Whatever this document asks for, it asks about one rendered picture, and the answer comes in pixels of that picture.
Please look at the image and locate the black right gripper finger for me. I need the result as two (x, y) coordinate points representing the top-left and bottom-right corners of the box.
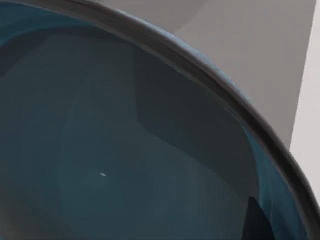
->
(245, 196), (275, 240)

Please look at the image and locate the blue bowl with dark rim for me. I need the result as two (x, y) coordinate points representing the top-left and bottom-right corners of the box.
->
(0, 0), (320, 240)

